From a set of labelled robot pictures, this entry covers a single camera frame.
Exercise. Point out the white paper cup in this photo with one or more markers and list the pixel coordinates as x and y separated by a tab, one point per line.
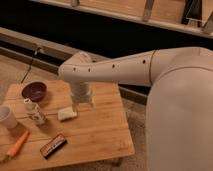
7	117

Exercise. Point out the long grey metal rail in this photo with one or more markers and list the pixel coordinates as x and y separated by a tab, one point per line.
43	54

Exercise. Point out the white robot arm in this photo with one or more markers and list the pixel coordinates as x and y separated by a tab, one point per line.
179	110

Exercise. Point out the dark purple ceramic bowl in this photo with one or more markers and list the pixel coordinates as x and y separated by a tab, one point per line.
35	91

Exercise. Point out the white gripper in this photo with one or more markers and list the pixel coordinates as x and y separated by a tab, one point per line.
80	92

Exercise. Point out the orange carrot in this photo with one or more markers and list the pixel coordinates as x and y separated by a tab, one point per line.
15	148

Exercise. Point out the white sponge block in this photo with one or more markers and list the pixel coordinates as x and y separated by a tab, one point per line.
66	113

